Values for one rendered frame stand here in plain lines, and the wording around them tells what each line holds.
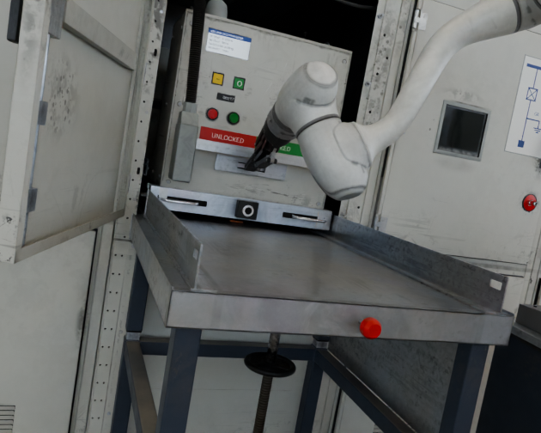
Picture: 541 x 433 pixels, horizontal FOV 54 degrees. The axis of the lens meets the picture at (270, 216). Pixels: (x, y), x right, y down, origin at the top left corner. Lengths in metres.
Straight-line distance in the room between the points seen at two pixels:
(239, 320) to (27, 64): 0.46
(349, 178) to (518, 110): 0.93
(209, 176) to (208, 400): 0.64
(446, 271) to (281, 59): 0.75
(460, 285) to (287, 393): 0.76
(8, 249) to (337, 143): 0.63
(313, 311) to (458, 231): 1.03
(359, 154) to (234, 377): 0.81
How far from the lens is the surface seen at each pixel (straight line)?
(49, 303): 1.46
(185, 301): 0.78
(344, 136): 1.10
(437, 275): 1.18
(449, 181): 1.75
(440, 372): 1.19
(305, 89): 1.11
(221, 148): 1.45
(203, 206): 1.48
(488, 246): 1.89
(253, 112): 1.52
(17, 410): 1.57
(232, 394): 1.64
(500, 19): 1.28
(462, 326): 1.00
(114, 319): 1.49
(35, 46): 0.83
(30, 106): 0.82
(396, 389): 1.32
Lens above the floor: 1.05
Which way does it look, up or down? 6 degrees down
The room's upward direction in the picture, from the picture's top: 10 degrees clockwise
